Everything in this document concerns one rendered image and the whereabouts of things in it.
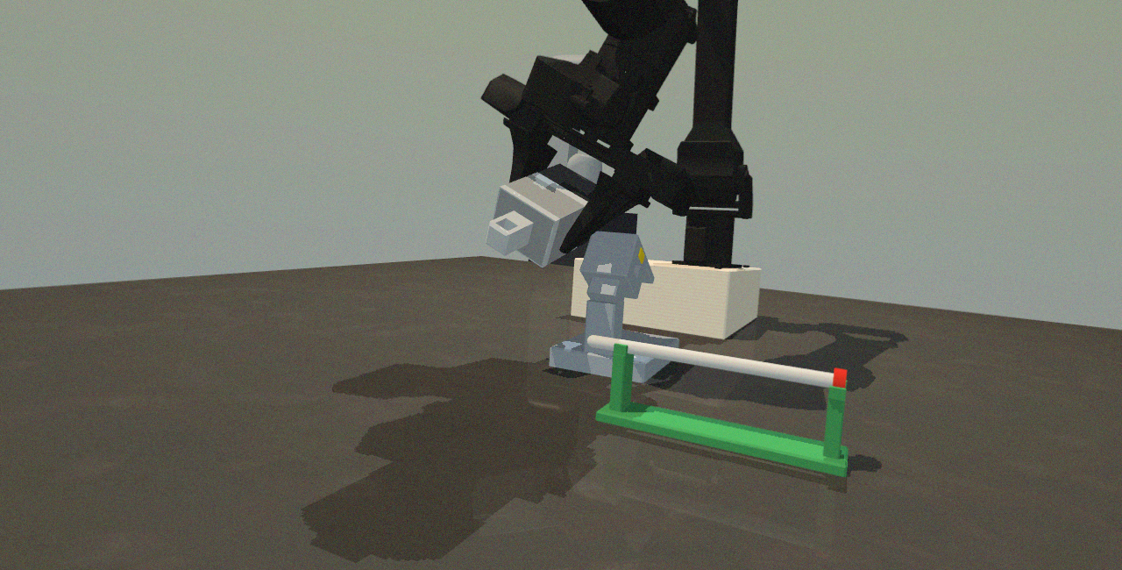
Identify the green u-shaped cradle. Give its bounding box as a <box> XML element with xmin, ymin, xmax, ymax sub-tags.
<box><xmin>595</xmin><ymin>343</ymin><xmax>849</xmax><ymax>477</ymax></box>

